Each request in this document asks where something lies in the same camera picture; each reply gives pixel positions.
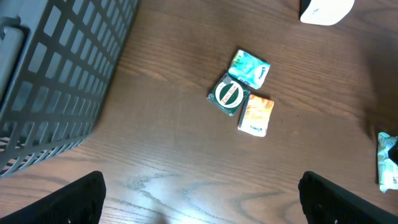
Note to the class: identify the teal tissue pack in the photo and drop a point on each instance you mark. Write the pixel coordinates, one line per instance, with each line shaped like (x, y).
(249, 69)

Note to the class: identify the white barcode scanner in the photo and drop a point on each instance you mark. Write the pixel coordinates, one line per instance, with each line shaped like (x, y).
(324, 12)

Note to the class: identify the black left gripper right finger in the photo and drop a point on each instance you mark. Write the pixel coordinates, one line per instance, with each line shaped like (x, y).
(325, 202)

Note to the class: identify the orange small box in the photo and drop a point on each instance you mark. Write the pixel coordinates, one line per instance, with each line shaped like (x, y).
(255, 116)

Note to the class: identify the grey plastic mesh basket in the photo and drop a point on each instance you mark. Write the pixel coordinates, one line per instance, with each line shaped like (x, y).
(57, 61)

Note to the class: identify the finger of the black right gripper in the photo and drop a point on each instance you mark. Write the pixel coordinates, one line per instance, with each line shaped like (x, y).
(393, 154)

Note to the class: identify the teal small packet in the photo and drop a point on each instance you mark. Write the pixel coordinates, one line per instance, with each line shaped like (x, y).
(387, 170)

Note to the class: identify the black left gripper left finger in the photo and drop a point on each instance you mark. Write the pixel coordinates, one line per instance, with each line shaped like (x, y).
(78, 202)

